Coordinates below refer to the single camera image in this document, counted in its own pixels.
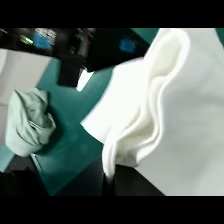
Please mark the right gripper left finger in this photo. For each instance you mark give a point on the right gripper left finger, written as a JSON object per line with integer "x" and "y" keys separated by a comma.
{"x": 87, "y": 181}

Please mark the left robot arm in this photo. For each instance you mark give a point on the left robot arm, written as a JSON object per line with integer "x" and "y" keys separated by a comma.
{"x": 110, "y": 46}

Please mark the white T-shirt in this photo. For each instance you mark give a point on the white T-shirt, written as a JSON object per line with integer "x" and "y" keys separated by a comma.
{"x": 186, "y": 116}

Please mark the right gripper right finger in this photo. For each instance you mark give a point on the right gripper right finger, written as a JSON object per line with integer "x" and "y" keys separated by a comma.
{"x": 133, "y": 183}

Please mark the grey-green garment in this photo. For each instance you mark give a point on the grey-green garment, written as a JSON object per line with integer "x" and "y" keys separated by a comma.
{"x": 28, "y": 123}

